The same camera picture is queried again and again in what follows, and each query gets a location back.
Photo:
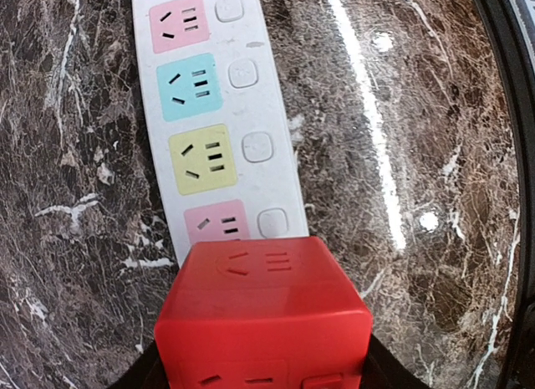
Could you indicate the white power strip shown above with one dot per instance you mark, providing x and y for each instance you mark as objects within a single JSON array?
[{"x": 216, "y": 121}]

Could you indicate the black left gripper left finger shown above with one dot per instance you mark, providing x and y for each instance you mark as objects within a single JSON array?
[{"x": 146, "y": 373}]

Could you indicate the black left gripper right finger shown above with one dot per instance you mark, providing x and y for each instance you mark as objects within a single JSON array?
[{"x": 383, "y": 370}]

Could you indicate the red cube socket adapter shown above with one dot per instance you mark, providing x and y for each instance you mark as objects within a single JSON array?
[{"x": 272, "y": 313}]

